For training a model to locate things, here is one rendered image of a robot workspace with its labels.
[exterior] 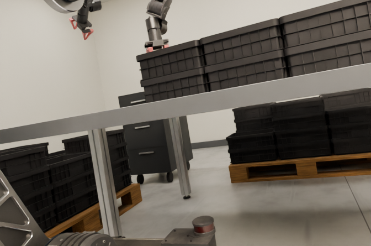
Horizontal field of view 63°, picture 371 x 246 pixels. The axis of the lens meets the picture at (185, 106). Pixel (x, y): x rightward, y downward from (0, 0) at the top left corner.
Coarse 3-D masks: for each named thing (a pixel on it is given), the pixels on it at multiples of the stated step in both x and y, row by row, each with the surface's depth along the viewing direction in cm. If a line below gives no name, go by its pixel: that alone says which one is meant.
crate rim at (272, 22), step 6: (276, 18) 103; (252, 24) 106; (258, 24) 105; (264, 24) 105; (270, 24) 104; (276, 24) 103; (234, 30) 109; (240, 30) 108; (246, 30) 107; (252, 30) 106; (210, 36) 113; (216, 36) 112; (222, 36) 111; (228, 36) 110; (204, 42) 114
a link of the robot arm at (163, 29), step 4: (148, 4) 132; (148, 8) 132; (164, 8) 130; (148, 12) 132; (164, 12) 130; (156, 16) 131; (164, 16) 132; (160, 20) 137; (164, 20) 136; (160, 24) 137; (164, 24) 139; (160, 28) 137; (164, 28) 139; (164, 32) 141
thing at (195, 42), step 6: (186, 42) 118; (192, 42) 117; (198, 42) 117; (168, 48) 121; (174, 48) 120; (180, 48) 119; (186, 48) 118; (144, 54) 126; (150, 54) 125; (156, 54) 124; (162, 54) 123; (138, 60) 128
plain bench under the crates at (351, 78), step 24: (336, 72) 52; (360, 72) 51; (192, 96) 62; (216, 96) 60; (240, 96) 59; (264, 96) 57; (288, 96) 55; (72, 120) 74; (96, 120) 71; (120, 120) 69; (144, 120) 67; (96, 144) 142; (96, 168) 142
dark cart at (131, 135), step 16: (128, 96) 294; (144, 96) 288; (128, 128) 296; (144, 128) 289; (160, 128) 283; (128, 144) 297; (144, 144) 290; (160, 144) 284; (144, 160) 291; (160, 160) 285
